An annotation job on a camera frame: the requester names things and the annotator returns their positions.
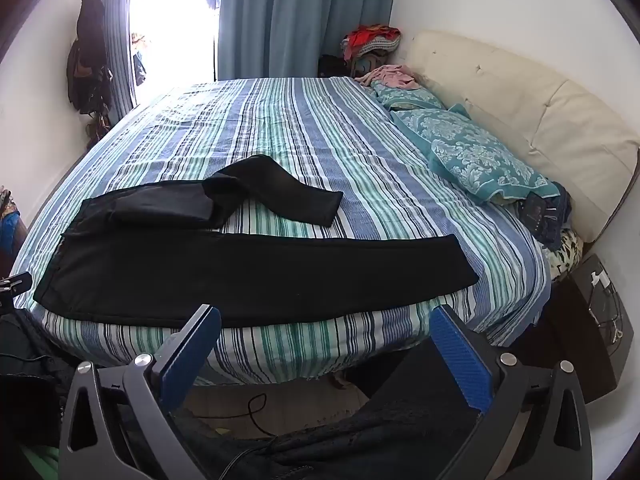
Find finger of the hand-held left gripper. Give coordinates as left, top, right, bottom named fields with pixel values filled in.
left=0, top=271, right=32, bottom=313

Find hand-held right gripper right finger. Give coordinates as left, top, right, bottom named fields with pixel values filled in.
left=429, top=304, right=593, bottom=480

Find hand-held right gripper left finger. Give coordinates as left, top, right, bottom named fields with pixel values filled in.
left=59, top=304, right=222, bottom=480

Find black pants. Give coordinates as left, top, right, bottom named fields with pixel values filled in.
left=32, top=155, right=478, bottom=328

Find stack of folded clothes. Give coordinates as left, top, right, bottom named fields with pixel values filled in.
left=0, top=185, right=21, bottom=233

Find dark nightstand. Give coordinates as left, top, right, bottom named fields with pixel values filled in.
left=510, top=252, right=636, bottom=403

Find floral cloth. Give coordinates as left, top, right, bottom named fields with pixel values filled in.
left=544, top=227, right=584, bottom=281

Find dark blue garment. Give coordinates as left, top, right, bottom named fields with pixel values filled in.
left=520, top=182, right=572, bottom=250

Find brown hanging bag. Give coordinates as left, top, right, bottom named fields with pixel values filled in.
left=82, top=105, right=114, bottom=142

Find large teal patterned pillow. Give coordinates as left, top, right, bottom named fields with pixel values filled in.
left=390, top=105, right=558, bottom=206

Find bed with striped sheet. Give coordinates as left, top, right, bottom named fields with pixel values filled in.
left=10, top=77, right=553, bottom=386

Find dark hanging bag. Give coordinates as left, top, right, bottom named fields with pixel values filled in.
left=66, top=0, right=114, bottom=116

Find cream padded headboard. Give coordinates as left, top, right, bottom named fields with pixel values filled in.
left=400, top=30, right=640, bottom=243

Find small teal patterned pillow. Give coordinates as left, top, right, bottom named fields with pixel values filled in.
left=372, top=80, right=446, bottom=111

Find grey striped curtain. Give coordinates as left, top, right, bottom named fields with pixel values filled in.
left=95, top=0, right=140, bottom=111

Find pink cloth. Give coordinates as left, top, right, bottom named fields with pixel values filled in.
left=355, top=65, right=421, bottom=92

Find black bag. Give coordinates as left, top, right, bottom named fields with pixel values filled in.
left=318, top=54, right=353, bottom=79

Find pile of colourful clothes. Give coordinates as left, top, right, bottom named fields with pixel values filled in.
left=342, top=24, right=402, bottom=63

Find blue curtain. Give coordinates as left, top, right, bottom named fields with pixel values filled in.
left=216, top=0, right=398, bottom=81

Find black cable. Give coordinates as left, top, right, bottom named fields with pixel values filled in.
left=220, top=394, right=268, bottom=437

